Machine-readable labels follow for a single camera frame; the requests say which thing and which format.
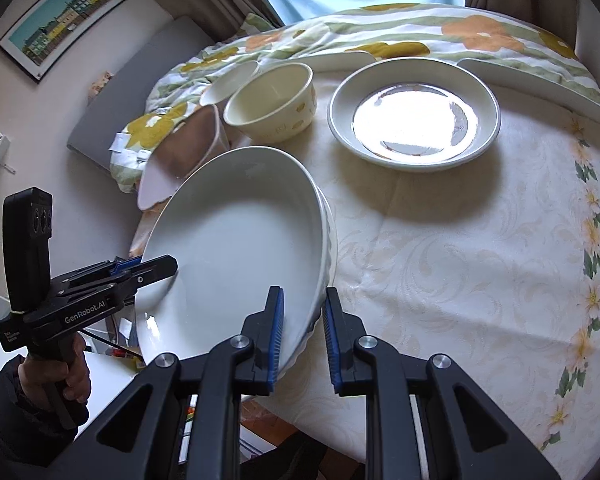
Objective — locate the cream floral tablecloth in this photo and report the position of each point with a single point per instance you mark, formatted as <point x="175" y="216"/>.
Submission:
<point x="455" y="260"/>

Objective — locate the white deep plate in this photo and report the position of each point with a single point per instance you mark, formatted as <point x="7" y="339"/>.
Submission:
<point x="485" y="110"/>

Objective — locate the white flared bowl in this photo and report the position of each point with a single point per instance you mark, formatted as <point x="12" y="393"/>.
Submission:
<point x="230" y="82"/>

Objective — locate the person's left forearm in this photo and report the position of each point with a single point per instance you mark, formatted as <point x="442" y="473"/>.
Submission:
<point x="15" y="425"/>

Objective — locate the cream patterned bowl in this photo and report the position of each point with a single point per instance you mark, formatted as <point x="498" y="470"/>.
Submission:
<point x="270" y="102"/>

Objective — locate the white plate far right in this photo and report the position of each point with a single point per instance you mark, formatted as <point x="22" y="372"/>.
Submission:
<point x="540" y="82"/>

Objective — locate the person's left hand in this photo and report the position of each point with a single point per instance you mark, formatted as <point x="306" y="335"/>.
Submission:
<point x="67" y="375"/>

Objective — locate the large white oval baking dish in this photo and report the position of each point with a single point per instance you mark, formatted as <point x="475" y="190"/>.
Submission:
<point x="230" y="240"/>

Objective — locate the small wall decoration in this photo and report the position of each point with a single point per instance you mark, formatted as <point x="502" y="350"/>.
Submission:
<point x="103" y="82"/>

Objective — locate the floral blanket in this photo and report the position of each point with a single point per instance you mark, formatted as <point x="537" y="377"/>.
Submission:
<point x="430" y="30"/>

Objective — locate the framed picture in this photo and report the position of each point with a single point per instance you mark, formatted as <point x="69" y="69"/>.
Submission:
<point x="60" y="20"/>

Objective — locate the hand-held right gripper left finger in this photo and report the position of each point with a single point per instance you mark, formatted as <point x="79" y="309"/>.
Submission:
<point x="278" y="332"/>

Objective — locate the grey padded panel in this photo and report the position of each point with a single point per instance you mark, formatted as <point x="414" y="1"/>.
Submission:
<point x="130" y="95"/>

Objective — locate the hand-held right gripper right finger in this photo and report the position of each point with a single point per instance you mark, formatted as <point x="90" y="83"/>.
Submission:
<point x="330" y="335"/>

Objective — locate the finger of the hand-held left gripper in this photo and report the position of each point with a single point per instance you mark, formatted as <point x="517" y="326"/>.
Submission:
<point x="155" y="269"/>
<point x="127" y="265"/>

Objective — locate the white blanket label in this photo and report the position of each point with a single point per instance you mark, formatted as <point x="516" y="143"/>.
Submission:
<point x="125" y="142"/>

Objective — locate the pink plate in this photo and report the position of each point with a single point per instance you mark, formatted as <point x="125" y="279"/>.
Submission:
<point x="180" y="152"/>

